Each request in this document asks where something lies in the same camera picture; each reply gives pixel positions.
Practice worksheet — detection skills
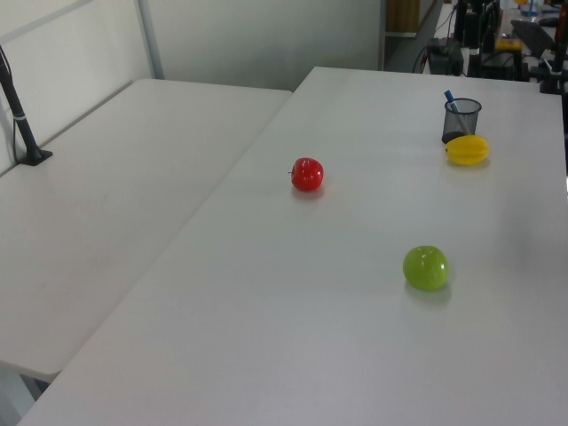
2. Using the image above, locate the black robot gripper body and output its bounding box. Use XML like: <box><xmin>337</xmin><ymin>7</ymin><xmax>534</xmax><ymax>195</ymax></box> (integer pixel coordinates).
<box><xmin>461</xmin><ymin>4</ymin><xmax>495</xmax><ymax>35</ymax></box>

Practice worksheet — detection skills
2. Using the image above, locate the blue white marker pen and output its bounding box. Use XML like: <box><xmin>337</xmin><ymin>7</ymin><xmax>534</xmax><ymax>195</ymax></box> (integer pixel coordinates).
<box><xmin>444</xmin><ymin>90</ymin><xmax>472</xmax><ymax>136</ymax></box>

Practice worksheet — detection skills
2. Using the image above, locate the black mesh pen cup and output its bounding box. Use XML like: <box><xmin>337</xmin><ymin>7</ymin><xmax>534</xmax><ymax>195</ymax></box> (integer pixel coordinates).
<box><xmin>441</xmin><ymin>97</ymin><xmax>483</xmax><ymax>146</ymax></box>

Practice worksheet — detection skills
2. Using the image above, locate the black electronics box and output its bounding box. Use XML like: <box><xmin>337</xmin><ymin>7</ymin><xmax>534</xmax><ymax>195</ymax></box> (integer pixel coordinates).
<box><xmin>426</xmin><ymin>37</ymin><xmax>463</xmax><ymax>75</ymax></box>

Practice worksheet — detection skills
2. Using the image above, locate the black slanted panel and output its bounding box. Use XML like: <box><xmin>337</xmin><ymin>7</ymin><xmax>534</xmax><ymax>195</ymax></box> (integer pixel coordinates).
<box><xmin>509</xmin><ymin>19</ymin><xmax>556</xmax><ymax>58</ymax></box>

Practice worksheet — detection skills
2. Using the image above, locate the wooden cabinet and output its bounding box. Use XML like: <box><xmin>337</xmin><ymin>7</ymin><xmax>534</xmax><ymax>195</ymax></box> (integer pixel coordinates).
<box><xmin>384</xmin><ymin>0</ymin><xmax>421</xmax><ymax>36</ymax></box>

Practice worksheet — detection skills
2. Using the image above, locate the black stand with white band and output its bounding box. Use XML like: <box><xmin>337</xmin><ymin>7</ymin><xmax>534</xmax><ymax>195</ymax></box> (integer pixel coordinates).
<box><xmin>539</xmin><ymin>0</ymin><xmax>568</xmax><ymax>95</ymax></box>

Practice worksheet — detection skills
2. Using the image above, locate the yellow toy starfruit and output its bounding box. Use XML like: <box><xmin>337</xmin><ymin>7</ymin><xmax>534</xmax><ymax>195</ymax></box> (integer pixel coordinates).
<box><xmin>445</xmin><ymin>135</ymin><xmax>491</xmax><ymax>168</ymax></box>

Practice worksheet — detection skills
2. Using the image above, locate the red toy apple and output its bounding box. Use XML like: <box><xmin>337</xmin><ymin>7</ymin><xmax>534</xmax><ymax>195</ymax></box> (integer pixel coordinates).
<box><xmin>288</xmin><ymin>156</ymin><xmax>325</xmax><ymax>193</ymax></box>

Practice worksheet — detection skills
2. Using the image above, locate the green toy apple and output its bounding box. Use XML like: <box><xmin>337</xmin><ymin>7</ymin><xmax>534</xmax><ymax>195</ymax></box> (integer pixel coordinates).
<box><xmin>402</xmin><ymin>245</ymin><xmax>450</xmax><ymax>292</ymax></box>

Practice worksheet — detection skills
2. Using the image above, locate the white side table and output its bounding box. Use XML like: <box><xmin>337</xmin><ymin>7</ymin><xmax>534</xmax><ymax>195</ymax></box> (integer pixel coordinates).
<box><xmin>0</xmin><ymin>78</ymin><xmax>294</xmax><ymax>383</ymax></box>

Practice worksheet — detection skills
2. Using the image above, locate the black pole with base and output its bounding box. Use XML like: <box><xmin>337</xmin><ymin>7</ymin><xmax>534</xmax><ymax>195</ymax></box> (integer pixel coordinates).
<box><xmin>0</xmin><ymin>43</ymin><xmax>53</xmax><ymax>168</ymax></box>

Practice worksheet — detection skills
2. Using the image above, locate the grey partition frame post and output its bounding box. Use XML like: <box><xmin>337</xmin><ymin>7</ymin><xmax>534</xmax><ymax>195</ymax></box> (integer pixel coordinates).
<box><xmin>136</xmin><ymin>0</ymin><xmax>166</xmax><ymax>82</ymax></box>

